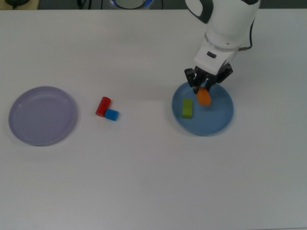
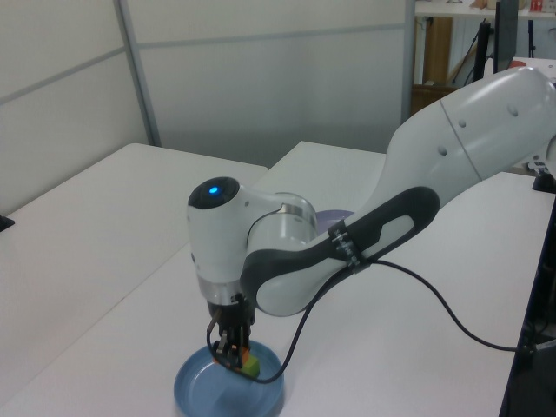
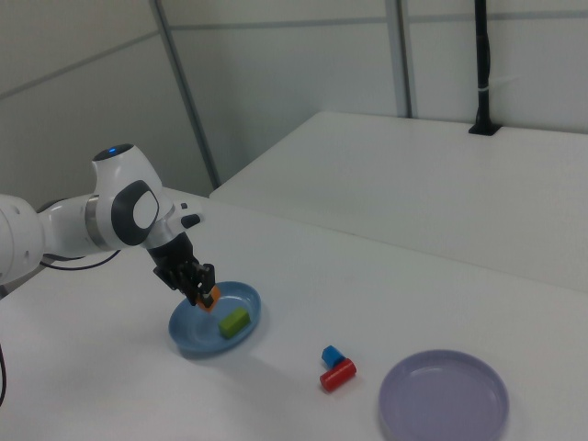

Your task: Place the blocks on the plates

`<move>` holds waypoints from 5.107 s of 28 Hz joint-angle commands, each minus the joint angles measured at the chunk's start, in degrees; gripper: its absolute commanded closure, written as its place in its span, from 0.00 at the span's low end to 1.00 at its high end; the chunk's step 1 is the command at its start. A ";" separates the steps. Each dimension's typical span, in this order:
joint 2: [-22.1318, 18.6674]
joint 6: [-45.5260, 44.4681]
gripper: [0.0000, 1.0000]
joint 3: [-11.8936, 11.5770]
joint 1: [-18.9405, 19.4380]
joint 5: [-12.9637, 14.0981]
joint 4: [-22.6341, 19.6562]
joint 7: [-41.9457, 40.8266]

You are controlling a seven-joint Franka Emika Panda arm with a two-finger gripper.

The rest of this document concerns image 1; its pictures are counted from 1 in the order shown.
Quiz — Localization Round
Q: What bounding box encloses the green rectangular block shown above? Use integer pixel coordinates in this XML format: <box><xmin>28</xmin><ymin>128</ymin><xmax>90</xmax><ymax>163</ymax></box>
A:
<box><xmin>181</xmin><ymin>98</ymin><xmax>194</xmax><ymax>119</ymax></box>

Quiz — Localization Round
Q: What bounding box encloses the red cylinder block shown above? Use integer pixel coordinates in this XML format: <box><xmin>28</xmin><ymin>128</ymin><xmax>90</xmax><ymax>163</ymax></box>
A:
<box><xmin>95</xmin><ymin>96</ymin><xmax>113</xmax><ymax>118</ymax></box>

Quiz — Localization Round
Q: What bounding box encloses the black rounded device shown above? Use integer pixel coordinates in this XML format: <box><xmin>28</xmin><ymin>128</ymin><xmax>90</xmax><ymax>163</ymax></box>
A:
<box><xmin>4</xmin><ymin>0</ymin><xmax>30</xmax><ymax>7</ymax></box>

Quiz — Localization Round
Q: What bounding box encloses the small blue block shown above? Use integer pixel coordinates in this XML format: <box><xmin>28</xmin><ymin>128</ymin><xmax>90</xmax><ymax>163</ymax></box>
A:
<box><xmin>104</xmin><ymin>108</ymin><xmax>119</xmax><ymax>122</ymax></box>

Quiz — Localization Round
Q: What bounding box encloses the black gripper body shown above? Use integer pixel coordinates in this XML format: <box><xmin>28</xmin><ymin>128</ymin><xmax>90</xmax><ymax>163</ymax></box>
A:
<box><xmin>195</xmin><ymin>62</ymin><xmax>234</xmax><ymax>84</ymax></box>

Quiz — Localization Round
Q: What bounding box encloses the lilac plate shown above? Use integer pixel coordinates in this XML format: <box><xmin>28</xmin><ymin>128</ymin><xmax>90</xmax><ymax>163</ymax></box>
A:
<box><xmin>8</xmin><ymin>86</ymin><xmax>78</xmax><ymax>147</ymax></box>

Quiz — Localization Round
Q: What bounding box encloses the orange rectangular block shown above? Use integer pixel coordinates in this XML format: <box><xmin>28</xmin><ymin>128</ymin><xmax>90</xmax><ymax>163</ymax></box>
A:
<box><xmin>196</xmin><ymin>87</ymin><xmax>212</xmax><ymax>106</ymax></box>

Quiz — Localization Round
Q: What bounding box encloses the blue plate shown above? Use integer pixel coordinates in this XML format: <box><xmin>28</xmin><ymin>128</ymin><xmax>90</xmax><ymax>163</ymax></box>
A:
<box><xmin>171</xmin><ymin>82</ymin><xmax>235</xmax><ymax>137</ymax></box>

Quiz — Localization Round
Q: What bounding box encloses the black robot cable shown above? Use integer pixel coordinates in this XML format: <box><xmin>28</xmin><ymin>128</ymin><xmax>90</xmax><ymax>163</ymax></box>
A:
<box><xmin>237</xmin><ymin>18</ymin><xmax>255</xmax><ymax>51</ymax></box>

